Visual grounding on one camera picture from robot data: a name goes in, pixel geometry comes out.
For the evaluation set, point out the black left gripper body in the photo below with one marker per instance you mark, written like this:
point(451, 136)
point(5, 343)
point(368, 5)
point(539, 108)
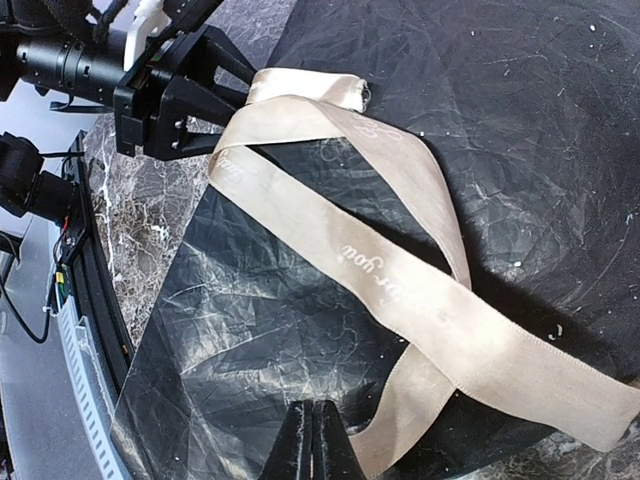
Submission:
point(92, 72)

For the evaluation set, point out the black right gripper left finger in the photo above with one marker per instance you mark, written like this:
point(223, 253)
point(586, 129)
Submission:
point(291, 455)

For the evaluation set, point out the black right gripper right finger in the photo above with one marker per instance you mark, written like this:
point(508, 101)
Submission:
point(333, 456)

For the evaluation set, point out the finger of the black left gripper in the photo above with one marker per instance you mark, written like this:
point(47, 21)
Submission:
point(170, 137)
point(194, 59)

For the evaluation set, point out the beige ribbon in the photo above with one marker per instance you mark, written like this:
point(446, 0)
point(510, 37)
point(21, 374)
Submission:
point(456, 341)

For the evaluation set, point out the black front rail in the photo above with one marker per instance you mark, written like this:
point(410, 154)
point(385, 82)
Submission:
point(82, 253)

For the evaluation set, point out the white cable duct strip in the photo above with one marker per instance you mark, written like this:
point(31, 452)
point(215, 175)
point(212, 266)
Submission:
point(93, 392)

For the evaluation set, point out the black wrapping paper sheet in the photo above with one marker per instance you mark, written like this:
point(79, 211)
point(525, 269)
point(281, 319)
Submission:
point(531, 109)

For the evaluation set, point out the left circuit board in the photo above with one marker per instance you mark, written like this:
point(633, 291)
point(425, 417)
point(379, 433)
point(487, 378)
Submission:
point(62, 285)

